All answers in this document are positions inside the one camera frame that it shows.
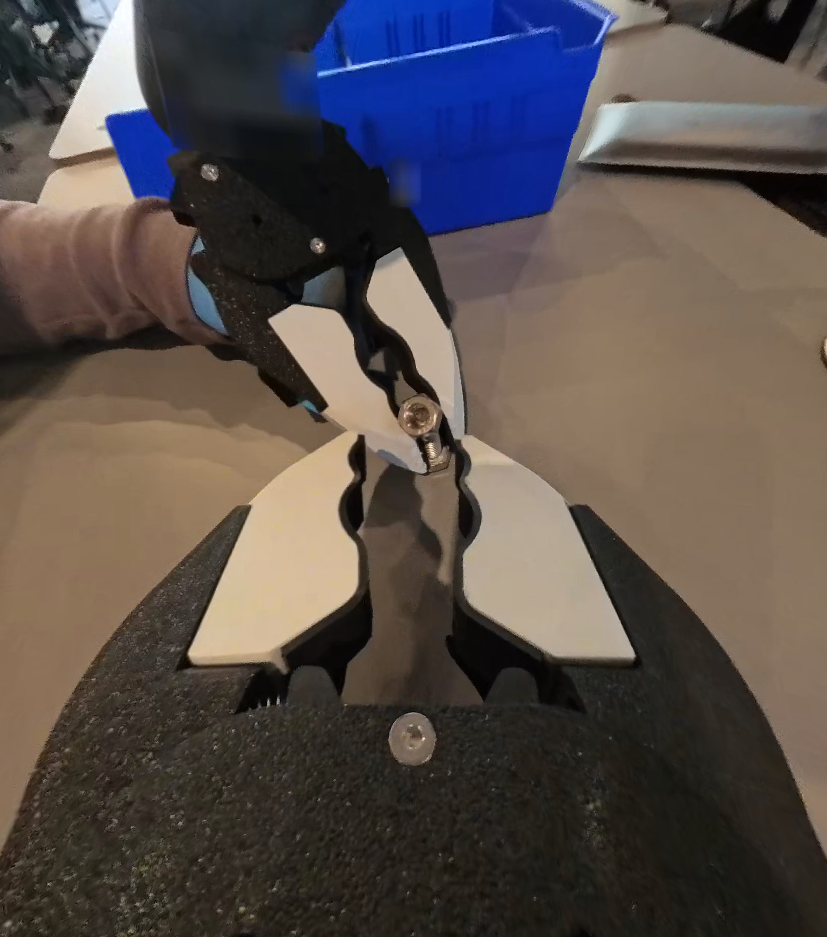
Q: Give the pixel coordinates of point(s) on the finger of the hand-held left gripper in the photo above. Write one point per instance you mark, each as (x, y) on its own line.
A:
(333, 373)
(420, 322)

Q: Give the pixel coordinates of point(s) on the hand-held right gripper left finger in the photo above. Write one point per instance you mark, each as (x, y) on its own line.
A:
(289, 578)

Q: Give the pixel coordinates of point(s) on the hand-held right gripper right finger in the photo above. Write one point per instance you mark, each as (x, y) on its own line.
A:
(545, 578)

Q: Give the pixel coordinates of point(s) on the silver hex bolt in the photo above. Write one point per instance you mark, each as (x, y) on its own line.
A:
(419, 417)

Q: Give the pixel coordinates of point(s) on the silver hex nut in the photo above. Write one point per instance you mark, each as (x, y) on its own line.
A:
(439, 461)

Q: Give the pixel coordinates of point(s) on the blue plastic bin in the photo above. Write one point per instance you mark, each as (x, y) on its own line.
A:
(472, 117)

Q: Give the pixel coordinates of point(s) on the person's left forearm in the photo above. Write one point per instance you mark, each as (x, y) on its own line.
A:
(54, 271)

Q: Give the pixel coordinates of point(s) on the grey pouch with snap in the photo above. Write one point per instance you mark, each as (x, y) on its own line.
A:
(720, 139)

